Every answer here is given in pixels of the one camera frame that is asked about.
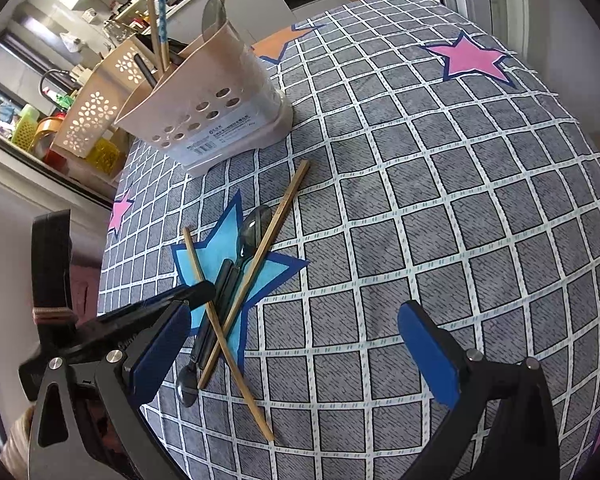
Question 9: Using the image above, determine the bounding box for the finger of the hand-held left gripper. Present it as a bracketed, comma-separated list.
[97, 280, 217, 352]

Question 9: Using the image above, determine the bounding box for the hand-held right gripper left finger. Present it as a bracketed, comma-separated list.
[27, 302, 192, 480]

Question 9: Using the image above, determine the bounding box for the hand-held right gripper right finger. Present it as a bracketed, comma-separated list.
[398, 301, 563, 480]

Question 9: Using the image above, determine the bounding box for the pink plastic utensil holder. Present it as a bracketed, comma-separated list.
[114, 0, 295, 178]

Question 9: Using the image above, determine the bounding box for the blue patterned wooden chopstick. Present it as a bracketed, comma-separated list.
[158, 0, 172, 68]

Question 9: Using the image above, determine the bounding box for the person's left forearm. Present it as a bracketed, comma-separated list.
[0, 405, 37, 472]

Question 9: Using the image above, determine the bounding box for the black chair back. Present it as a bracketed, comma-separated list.
[31, 210, 77, 326]

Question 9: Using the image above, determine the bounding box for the grey checked star tablecloth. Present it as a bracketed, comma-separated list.
[97, 0, 600, 480]

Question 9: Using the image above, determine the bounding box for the beige flower-cutout storage cart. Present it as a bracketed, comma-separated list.
[50, 35, 186, 181]

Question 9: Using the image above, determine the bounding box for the orange bowl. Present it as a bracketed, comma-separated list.
[35, 117, 66, 142]

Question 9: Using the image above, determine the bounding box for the green plastic basket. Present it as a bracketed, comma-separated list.
[12, 105, 41, 147]

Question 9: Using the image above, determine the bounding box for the kitchen faucet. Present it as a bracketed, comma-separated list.
[39, 69, 81, 100]

